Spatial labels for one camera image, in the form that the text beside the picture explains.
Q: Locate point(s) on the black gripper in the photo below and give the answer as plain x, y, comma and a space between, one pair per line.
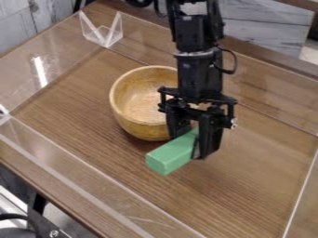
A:
198, 100

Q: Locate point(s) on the green rectangular block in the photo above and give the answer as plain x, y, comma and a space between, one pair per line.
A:
173, 155

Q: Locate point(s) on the brown wooden bowl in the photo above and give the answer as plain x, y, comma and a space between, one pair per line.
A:
134, 99

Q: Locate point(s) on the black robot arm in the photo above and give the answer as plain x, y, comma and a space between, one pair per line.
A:
196, 26

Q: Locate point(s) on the clear acrylic tray wall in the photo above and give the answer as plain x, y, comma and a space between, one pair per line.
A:
65, 146

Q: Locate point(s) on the clear acrylic corner bracket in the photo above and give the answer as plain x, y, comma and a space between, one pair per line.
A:
105, 36

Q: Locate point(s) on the black table leg bracket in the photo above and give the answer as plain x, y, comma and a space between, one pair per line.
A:
45, 227

